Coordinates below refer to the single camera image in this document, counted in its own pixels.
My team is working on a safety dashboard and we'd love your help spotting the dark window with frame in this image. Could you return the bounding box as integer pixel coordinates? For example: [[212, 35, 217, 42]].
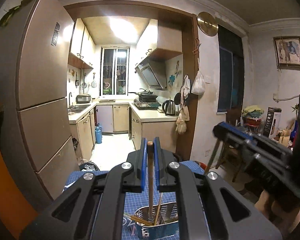
[[217, 25, 244, 113]]

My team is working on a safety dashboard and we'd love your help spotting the round brass wall plate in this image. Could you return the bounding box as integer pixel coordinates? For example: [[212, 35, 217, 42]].
[[197, 12, 218, 37]]

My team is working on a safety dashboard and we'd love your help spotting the stainless electric kettle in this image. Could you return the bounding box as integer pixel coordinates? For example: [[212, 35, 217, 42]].
[[162, 100, 176, 116]]

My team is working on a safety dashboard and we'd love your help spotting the blue perforated utensil holder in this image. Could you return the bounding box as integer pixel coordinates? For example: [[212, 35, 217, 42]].
[[134, 202, 179, 239]]

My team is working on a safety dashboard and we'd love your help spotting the white plastic bag hanging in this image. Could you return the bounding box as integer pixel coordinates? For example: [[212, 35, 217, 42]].
[[191, 70, 205, 95]]

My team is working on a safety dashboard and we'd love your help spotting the kitchen window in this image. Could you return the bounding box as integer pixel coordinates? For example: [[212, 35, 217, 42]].
[[100, 47, 130, 96]]

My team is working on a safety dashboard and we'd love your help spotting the wooden chopstick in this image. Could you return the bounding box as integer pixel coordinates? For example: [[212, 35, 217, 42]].
[[147, 141, 154, 222], [124, 213, 153, 226], [205, 139, 221, 174], [153, 192, 163, 225]]

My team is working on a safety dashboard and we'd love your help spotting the black wok on stove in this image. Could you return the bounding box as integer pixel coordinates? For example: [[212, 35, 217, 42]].
[[131, 89, 158, 102]]

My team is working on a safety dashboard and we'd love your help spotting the framed elephant picture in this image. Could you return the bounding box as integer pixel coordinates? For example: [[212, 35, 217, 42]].
[[273, 36, 300, 70]]

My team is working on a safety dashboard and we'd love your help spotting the black product box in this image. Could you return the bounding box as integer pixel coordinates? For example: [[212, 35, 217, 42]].
[[263, 107, 282, 139]]

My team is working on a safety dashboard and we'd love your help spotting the person's right hand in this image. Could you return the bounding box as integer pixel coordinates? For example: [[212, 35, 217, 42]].
[[255, 190, 300, 235]]

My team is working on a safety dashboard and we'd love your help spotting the wooden chair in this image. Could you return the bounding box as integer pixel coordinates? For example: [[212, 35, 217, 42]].
[[215, 106, 243, 183]]

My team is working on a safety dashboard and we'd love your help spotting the silver refrigerator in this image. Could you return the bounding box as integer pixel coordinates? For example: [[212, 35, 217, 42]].
[[0, 0, 78, 211]]

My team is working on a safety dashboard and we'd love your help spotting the orange wooden cabinet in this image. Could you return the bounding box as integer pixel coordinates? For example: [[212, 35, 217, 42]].
[[0, 109, 38, 240]]

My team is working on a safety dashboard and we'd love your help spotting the blue star-patterned tablecloth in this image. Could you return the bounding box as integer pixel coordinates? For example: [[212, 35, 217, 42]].
[[63, 160, 204, 239]]

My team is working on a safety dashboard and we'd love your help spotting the range hood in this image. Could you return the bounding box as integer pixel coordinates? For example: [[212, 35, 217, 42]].
[[135, 60, 167, 90]]

